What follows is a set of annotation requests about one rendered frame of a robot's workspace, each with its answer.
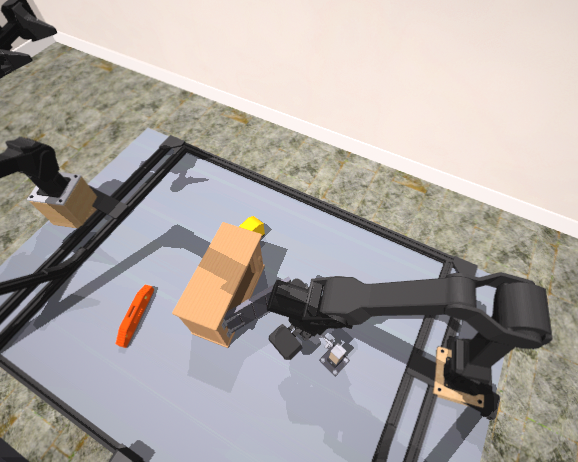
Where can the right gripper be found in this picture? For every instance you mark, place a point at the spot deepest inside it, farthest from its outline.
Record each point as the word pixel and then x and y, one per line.
pixel 286 343

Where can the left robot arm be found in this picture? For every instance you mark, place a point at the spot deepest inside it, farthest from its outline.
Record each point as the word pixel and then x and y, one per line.
pixel 37 162

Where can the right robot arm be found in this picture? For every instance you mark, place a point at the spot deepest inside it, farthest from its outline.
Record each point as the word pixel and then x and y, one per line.
pixel 520 315

